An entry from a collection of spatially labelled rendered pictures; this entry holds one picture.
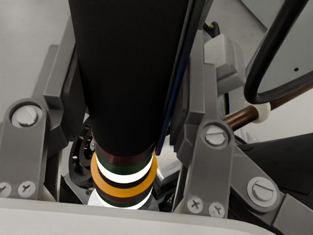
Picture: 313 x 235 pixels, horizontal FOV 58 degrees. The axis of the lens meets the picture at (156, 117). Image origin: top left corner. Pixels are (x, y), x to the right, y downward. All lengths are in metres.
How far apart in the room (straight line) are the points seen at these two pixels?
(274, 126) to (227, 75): 0.14
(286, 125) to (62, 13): 2.19
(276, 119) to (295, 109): 0.04
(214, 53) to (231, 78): 0.06
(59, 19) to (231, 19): 1.43
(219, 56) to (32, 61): 1.74
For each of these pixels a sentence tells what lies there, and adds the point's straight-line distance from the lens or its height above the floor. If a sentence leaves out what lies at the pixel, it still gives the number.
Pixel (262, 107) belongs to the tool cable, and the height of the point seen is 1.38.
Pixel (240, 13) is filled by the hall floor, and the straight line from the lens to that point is 2.77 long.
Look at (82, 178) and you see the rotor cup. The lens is 0.37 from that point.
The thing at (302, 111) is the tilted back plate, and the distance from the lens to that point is 0.55.
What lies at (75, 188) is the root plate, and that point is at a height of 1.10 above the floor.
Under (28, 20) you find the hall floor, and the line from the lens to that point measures 2.50.
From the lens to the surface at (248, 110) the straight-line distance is 0.26.
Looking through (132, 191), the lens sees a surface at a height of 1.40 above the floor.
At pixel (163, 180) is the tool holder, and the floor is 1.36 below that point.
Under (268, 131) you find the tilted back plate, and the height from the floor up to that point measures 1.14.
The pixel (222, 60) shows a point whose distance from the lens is 0.59.
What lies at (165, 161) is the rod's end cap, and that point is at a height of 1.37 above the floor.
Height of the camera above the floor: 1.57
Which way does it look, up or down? 58 degrees down
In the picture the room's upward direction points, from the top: 12 degrees clockwise
